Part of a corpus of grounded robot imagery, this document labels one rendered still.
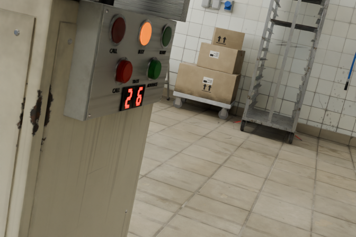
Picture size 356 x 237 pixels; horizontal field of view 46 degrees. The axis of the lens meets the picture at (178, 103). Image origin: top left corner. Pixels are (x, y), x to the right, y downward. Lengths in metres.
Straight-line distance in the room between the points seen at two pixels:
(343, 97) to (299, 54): 0.63
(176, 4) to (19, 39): 0.32
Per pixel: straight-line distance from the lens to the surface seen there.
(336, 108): 4.57
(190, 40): 4.76
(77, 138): 0.56
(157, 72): 0.64
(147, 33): 0.59
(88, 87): 0.50
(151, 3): 0.74
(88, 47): 0.49
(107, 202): 0.71
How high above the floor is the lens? 0.83
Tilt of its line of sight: 10 degrees down
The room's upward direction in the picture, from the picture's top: 12 degrees clockwise
